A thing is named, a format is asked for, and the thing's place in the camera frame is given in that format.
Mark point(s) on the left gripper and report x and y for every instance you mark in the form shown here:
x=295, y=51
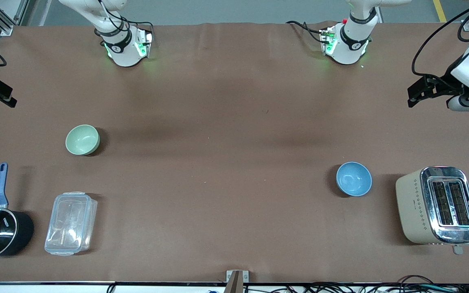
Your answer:
x=443, y=84

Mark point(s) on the green bowl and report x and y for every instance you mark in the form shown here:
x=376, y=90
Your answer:
x=82, y=139

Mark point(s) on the blue bowl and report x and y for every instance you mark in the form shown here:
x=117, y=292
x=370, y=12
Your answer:
x=353, y=178

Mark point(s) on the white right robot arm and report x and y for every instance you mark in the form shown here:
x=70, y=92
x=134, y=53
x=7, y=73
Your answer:
x=124, y=53

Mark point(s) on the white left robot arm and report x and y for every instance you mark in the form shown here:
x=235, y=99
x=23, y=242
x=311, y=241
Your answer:
x=348, y=49

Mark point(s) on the left base connector box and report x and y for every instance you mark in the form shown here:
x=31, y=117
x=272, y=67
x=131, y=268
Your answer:
x=327, y=38

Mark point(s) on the base connector box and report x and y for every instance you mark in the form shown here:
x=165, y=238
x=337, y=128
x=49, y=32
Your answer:
x=147, y=42
x=327, y=38

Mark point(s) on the beige chrome toaster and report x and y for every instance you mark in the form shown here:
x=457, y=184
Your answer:
x=413, y=207

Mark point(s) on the clear plastic lidded container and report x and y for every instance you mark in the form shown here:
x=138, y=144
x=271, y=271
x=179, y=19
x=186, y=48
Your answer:
x=69, y=224

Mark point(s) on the right base connector box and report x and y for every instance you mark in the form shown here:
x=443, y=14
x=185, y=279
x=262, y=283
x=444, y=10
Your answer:
x=147, y=42

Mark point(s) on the brown table cover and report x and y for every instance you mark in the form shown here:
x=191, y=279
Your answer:
x=234, y=122

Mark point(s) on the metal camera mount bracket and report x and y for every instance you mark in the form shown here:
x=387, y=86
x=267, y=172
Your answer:
x=236, y=283

